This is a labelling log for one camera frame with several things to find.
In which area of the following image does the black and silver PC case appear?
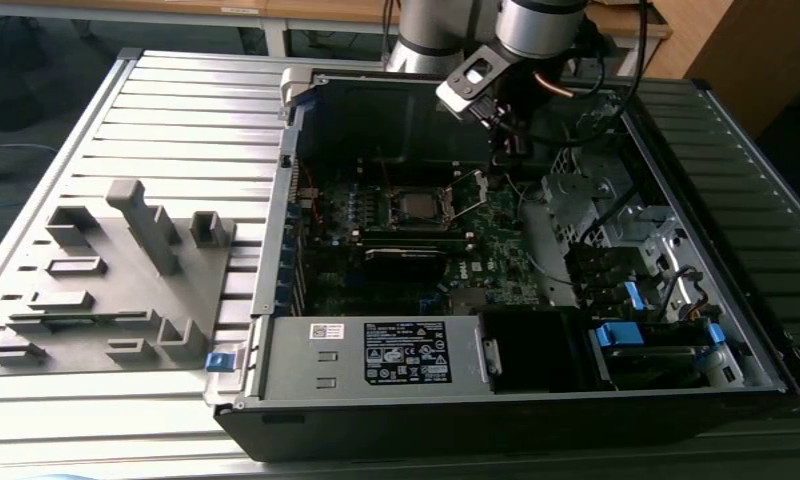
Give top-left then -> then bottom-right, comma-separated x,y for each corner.
203,67 -> 800,464

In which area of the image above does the CPU socket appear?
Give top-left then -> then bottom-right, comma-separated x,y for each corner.
386,184 -> 462,231

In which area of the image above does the black RAM slot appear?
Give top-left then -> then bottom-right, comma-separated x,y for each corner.
362,227 -> 473,240
363,236 -> 474,249

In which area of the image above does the brown chipset heatsink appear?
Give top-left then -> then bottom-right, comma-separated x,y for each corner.
453,287 -> 489,311

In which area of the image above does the wooden desk with white legs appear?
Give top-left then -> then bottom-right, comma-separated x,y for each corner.
0,0 -> 288,59
266,0 -> 674,76

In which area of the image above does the grey power supply unit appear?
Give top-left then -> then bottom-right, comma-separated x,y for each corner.
259,314 -> 495,401

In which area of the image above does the blue card retainer strip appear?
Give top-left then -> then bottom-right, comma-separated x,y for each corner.
274,199 -> 307,317

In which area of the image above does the black power cable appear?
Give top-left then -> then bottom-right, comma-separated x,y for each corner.
578,183 -> 642,251

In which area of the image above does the green motherboard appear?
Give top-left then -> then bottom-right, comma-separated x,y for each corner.
296,167 -> 555,317

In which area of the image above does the grey parts rack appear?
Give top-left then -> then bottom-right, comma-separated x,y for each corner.
0,179 -> 239,377

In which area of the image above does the silver metal drive cage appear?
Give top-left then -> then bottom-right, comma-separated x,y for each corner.
539,94 -> 693,261

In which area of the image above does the wide blue disk carrier handle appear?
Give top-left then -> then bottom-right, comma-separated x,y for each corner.
593,321 -> 646,347

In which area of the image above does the black plastic fan housing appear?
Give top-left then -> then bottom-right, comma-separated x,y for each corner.
479,307 -> 595,394

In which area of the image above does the wooden cabinet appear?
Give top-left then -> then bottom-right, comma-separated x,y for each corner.
643,0 -> 800,139

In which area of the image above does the grey plastic case latch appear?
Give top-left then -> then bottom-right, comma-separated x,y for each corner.
279,68 -> 316,121

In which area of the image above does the black drive cable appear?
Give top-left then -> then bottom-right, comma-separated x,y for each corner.
659,264 -> 702,316

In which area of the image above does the silver CPU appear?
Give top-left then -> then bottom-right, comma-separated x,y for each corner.
399,192 -> 446,221

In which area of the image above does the black hard disk drive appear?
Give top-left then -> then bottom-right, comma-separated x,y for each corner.
603,345 -> 702,389

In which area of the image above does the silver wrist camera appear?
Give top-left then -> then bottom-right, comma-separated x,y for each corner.
435,43 -> 513,121

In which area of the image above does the black graphics card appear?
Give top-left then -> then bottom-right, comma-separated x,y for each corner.
365,247 -> 450,294

